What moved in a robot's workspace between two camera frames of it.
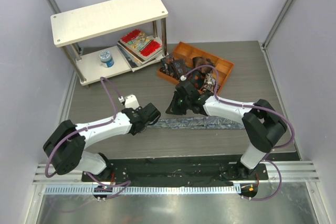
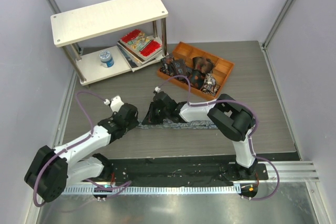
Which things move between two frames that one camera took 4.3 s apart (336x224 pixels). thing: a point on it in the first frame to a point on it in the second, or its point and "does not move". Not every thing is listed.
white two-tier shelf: (89, 22) does not move
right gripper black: (174, 108) to (150, 118)
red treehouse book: (141, 44) does not move
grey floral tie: (197, 123) does not move
